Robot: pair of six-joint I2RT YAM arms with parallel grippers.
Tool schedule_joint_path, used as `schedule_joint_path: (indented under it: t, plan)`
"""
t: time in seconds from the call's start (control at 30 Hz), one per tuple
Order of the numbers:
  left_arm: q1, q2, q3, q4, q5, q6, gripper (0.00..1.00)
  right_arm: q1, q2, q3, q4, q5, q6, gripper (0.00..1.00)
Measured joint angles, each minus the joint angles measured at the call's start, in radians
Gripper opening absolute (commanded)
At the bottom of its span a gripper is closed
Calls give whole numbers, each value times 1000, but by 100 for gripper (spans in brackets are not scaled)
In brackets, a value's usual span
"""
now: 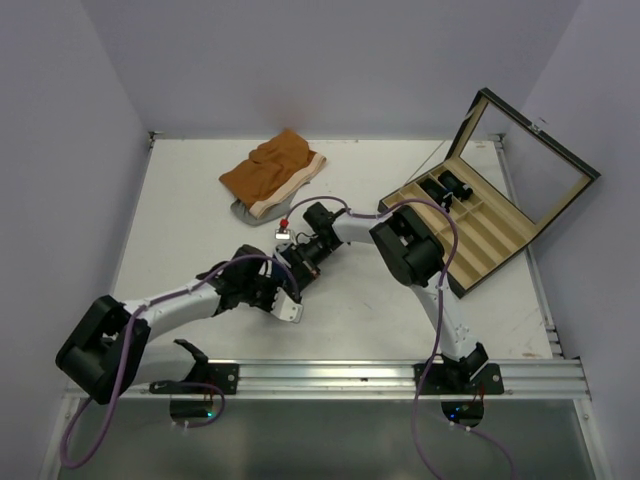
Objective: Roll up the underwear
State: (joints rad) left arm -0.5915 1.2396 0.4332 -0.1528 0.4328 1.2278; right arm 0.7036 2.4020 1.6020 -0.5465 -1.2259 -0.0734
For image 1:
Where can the orange brown underwear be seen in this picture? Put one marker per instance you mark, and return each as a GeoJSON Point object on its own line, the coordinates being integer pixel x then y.
{"type": "Point", "coordinates": [284, 159]}

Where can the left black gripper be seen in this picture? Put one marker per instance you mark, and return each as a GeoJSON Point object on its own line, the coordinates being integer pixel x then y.
{"type": "Point", "coordinates": [268, 305]}

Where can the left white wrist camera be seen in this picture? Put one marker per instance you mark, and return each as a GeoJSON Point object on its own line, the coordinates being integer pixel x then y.
{"type": "Point", "coordinates": [286, 309]}

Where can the black compartment storage box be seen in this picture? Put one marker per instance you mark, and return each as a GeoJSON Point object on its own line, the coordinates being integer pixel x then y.
{"type": "Point", "coordinates": [522, 179]}

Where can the navy blue underwear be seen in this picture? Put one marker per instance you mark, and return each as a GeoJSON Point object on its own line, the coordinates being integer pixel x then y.
{"type": "Point", "coordinates": [282, 260]}

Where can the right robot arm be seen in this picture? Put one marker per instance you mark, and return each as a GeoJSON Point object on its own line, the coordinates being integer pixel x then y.
{"type": "Point", "coordinates": [416, 259]}

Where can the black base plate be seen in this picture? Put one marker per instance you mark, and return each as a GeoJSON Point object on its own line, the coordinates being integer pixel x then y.
{"type": "Point", "coordinates": [224, 376]}
{"type": "Point", "coordinates": [444, 380]}

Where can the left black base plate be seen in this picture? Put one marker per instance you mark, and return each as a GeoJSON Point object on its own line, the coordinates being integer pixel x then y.
{"type": "Point", "coordinates": [224, 376]}

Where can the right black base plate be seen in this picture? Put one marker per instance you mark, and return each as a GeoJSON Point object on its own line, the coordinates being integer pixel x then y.
{"type": "Point", "coordinates": [444, 380]}

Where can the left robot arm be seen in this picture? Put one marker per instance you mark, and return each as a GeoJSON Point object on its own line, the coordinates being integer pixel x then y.
{"type": "Point", "coordinates": [103, 353]}

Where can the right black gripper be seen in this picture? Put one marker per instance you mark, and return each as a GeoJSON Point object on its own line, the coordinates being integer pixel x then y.
{"type": "Point", "coordinates": [307, 270]}

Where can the grey underwear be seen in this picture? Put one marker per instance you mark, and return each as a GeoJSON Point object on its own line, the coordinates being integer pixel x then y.
{"type": "Point", "coordinates": [261, 214]}

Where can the aluminium mounting rail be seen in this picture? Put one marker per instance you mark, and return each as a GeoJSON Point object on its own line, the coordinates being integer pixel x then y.
{"type": "Point", "coordinates": [392, 379]}

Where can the rolled black underwear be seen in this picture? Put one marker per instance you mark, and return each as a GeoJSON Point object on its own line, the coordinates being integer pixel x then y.
{"type": "Point", "coordinates": [444, 188]}

